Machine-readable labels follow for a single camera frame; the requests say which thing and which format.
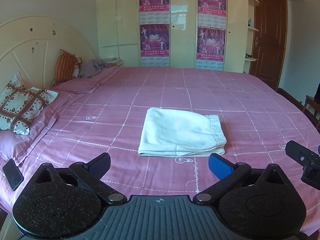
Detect white sweatpants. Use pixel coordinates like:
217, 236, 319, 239
138, 107, 227, 158

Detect dark wooden chair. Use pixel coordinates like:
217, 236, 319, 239
303, 95, 319, 131

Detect black smartphone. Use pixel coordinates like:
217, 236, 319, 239
3, 159, 24, 191

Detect pink checked bed sheet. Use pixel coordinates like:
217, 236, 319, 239
0, 65, 320, 238

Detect pink pillow under sheet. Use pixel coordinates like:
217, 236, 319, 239
49, 76, 109, 94

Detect heart patterned white pillow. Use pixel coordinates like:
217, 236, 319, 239
0, 72, 58, 135

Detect grey crumpled garment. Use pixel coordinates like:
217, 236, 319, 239
78, 59, 111, 79

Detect orange striped pillow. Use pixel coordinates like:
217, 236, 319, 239
54, 49, 83, 85

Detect brown wooden door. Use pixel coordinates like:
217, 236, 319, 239
249, 0, 287, 90

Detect stack of folded clothes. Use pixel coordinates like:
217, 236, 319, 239
103, 57, 124, 67

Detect lower right pink poster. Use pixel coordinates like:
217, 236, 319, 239
195, 27, 226, 70

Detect pink poster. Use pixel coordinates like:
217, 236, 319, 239
140, 24, 170, 67
197, 0, 227, 29
139, 0, 170, 25
195, 27, 226, 70

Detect cream round headboard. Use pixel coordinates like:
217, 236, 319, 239
0, 16, 94, 89

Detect lower left pink poster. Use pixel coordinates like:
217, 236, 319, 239
140, 24, 170, 67

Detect cream wardrobe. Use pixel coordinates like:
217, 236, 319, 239
97, 0, 248, 73

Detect cream corner shelves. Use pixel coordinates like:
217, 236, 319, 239
244, 0, 260, 74

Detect upper right pink poster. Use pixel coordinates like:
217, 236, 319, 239
197, 0, 227, 29

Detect upper left pink poster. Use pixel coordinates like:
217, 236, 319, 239
139, 0, 170, 25

